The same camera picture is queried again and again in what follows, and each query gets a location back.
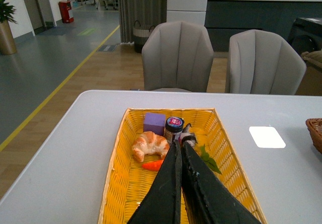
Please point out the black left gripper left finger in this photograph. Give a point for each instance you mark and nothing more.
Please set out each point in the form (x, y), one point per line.
(162, 203)

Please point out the small toy animal figure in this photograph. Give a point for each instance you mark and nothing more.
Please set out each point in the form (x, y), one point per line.
(187, 136)

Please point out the beige cushion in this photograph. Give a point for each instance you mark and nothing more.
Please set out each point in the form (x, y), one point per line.
(314, 57)

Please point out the brown wicker basket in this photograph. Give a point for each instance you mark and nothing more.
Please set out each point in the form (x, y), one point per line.
(314, 128)

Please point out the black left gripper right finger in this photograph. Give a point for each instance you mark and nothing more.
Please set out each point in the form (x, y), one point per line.
(206, 199)

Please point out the grey chair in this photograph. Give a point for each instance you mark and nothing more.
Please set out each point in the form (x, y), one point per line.
(261, 62)
(178, 56)

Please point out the toy carrot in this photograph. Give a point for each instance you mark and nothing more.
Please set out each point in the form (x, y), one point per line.
(205, 156)

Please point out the purple cube block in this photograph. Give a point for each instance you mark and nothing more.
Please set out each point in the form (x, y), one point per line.
(154, 122)

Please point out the yellow woven basket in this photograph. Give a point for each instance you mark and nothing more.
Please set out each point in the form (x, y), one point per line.
(127, 182)

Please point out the grey counter cabinet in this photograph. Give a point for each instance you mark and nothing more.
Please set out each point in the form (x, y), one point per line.
(225, 18)

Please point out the dark appliance at right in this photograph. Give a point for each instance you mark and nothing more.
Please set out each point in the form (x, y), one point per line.
(305, 35)

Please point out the potted plant gold pot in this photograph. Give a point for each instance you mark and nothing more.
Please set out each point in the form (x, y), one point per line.
(8, 45)

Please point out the dark woven laundry basket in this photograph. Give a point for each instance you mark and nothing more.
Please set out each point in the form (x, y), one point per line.
(141, 34)

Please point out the small dark jar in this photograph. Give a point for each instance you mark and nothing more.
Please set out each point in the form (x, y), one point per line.
(173, 128)

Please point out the grey chair right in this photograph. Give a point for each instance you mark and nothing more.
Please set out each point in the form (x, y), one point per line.
(261, 62)

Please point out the red box stand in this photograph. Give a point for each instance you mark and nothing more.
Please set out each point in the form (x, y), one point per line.
(66, 11)

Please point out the grey chair left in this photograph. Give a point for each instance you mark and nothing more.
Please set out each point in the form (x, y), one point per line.
(178, 56)

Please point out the toy croissant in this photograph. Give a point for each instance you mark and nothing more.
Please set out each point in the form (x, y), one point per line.
(149, 143)

